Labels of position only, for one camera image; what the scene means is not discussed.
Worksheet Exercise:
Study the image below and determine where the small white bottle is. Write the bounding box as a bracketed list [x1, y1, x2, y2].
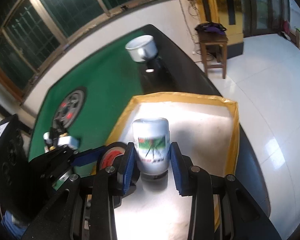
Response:
[43, 132, 52, 144]

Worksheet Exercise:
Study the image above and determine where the black tape roll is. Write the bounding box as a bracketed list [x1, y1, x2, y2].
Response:
[96, 142, 127, 172]

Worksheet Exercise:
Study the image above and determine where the white ceramic mug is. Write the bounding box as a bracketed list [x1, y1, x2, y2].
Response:
[125, 35, 158, 63]

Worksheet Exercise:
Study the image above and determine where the purple black bag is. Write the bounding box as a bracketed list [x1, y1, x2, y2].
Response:
[195, 22, 226, 35]

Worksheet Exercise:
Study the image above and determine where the wooden stool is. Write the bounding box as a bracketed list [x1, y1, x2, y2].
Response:
[198, 32, 228, 79]

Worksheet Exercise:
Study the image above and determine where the black plastic fan-shaped part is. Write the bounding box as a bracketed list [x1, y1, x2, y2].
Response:
[49, 120, 68, 147]

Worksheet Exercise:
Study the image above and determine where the round table control panel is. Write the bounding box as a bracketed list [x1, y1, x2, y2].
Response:
[52, 86, 87, 129]

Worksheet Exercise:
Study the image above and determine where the white bottle red label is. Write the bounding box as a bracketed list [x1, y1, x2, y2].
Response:
[57, 135, 80, 150]

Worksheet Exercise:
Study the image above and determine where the yellow-edged white tray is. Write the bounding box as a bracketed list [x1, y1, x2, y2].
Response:
[106, 92, 239, 239]

